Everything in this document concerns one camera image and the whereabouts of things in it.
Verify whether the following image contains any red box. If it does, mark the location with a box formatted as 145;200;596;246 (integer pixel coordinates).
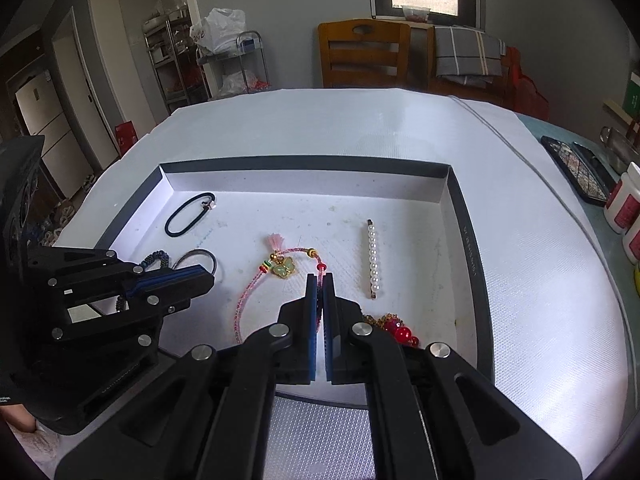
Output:
115;121;138;157

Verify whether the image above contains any metal shelf rack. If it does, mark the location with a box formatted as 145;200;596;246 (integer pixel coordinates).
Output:
144;5;211;115

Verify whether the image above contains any black hair tie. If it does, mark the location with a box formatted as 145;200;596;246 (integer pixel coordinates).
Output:
165;191;217;237

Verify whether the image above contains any grey plaid cloth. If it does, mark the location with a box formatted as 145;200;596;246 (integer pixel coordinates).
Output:
434;25;506;86

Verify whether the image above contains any white refrigerator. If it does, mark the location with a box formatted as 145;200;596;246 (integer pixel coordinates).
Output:
15;72;81;201

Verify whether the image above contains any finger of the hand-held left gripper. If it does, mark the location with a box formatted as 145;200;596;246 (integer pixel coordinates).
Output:
50;275;213;341
27;249;210;306

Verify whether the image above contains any red and gold charm bracelet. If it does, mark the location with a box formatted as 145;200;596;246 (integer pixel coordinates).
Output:
360;312;423;348

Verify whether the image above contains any pink cord bracelet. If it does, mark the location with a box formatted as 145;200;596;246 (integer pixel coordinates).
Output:
232;232;331;346

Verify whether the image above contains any wire trolley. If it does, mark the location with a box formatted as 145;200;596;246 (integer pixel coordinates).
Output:
196;31;271;98

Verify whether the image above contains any black phone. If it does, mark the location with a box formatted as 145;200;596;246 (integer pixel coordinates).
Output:
572;141;617;196

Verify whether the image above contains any metal key ring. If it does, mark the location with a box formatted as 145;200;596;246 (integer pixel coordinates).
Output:
172;249;218;281

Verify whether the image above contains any person's left hand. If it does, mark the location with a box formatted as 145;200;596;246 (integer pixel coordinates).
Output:
0;405;38;433

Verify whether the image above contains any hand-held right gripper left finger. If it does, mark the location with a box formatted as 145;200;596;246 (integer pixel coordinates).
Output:
54;272;323;480

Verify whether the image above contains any white plastic bag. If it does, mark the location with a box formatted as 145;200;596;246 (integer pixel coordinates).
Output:
190;8;247;53

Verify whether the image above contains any red bag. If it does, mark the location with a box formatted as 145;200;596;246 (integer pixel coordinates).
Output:
505;47;551;121

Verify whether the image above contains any green box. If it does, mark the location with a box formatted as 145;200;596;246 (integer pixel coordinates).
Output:
620;72;640;118

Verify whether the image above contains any white bottle red label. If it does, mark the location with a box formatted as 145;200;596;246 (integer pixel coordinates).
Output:
621;210;640;263
603;161;640;235

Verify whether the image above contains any dark blue beaded bracelet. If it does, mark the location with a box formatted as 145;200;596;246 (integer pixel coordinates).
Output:
115;250;173;313

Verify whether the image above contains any colour palette case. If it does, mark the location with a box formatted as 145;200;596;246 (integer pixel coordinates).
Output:
540;136;610;206

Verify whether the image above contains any pearl hair clip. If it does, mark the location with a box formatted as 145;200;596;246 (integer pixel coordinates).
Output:
364;219;380;300

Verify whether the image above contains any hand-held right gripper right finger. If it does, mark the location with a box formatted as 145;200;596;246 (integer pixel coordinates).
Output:
322;272;588;480

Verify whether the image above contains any dark grey shallow box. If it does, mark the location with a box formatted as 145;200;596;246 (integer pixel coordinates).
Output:
92;156;496;406

